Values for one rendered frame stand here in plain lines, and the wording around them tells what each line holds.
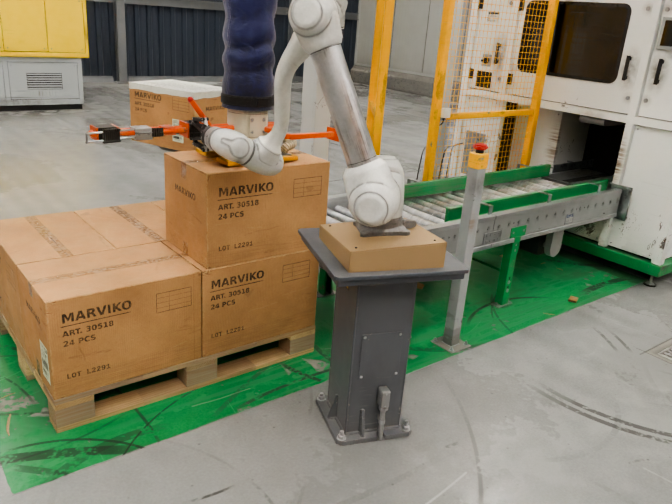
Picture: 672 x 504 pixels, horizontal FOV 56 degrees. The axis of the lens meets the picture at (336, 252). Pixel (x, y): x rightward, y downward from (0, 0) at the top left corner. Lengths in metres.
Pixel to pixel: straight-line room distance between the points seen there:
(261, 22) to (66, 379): 1.54
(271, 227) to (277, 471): 0.99
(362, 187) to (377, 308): 0.53
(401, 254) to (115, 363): 1.19
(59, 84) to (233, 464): 8.15
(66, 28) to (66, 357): 7.77
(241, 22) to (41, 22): 7.36
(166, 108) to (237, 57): 1.88
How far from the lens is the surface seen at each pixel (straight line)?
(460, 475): 2.50
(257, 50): 2.63
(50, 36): 9.90
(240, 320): 2.80
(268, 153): 2.37
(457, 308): 3.23
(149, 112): 4.58
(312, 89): 4.16
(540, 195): 4.04
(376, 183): 2.01
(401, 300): 2.35
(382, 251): 2.11
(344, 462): 2.47
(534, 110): 4.92
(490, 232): 3.54
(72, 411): 2.66
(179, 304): 2.62
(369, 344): 2.38
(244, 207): 2.61
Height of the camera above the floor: 1.55
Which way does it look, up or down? 21 degrees down
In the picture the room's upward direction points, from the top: 4 degrees clockwise
